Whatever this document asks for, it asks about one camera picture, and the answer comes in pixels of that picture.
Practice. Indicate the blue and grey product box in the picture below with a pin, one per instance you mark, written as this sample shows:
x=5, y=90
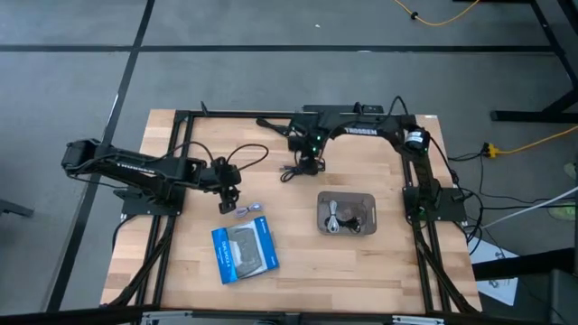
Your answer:
x=244, y=248

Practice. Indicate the dark furniture foot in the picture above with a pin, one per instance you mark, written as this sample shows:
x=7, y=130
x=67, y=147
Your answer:
x=15, y=208

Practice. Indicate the black dark furniture base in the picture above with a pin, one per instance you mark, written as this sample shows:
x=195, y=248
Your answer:
x=519, y=266

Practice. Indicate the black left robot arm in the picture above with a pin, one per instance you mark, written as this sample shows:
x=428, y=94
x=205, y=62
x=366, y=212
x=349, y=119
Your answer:
x=135, y=164

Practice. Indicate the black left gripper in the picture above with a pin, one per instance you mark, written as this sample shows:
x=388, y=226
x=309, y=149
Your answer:
x=226, y=173

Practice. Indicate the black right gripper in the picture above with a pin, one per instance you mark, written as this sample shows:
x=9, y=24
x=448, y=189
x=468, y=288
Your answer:
x=307, y=142

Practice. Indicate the person's shoe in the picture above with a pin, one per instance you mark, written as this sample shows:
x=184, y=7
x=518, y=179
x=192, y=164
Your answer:
x=562, y=212
x=571, y=170

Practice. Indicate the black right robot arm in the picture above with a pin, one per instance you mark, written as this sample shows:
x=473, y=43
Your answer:
x=384, y=131

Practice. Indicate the black aluminium table frame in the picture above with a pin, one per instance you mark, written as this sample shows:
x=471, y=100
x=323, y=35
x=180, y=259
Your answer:
x=235, y=114

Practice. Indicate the black table leg stand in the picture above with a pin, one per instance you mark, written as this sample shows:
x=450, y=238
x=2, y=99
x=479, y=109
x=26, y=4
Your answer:
x=533, y=116

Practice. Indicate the white printed paper sheet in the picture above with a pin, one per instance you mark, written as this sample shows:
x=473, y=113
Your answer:
x=492, y=257

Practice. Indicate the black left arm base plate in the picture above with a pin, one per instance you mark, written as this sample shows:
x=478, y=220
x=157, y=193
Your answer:
x=135, y=205

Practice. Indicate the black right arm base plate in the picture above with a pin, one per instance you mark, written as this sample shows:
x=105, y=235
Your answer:
x=451, y=205

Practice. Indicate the grey plastic bin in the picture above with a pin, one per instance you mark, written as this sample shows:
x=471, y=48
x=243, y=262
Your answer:
x=368, y=201

